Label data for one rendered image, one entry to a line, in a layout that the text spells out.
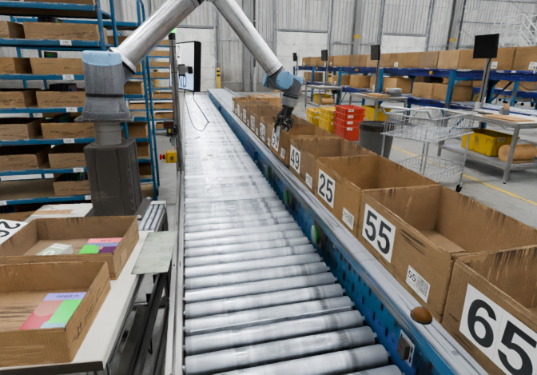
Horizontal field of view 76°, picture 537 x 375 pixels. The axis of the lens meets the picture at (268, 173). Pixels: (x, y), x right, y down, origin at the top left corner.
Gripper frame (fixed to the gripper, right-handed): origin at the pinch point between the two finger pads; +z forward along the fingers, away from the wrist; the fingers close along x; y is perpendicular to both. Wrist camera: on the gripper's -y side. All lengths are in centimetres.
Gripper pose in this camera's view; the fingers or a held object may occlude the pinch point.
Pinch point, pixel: (278, 139)
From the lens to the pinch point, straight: 200.5
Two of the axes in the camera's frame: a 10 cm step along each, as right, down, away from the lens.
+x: 9.4, 1.7, 2.8
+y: 2.3, 3.0, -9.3
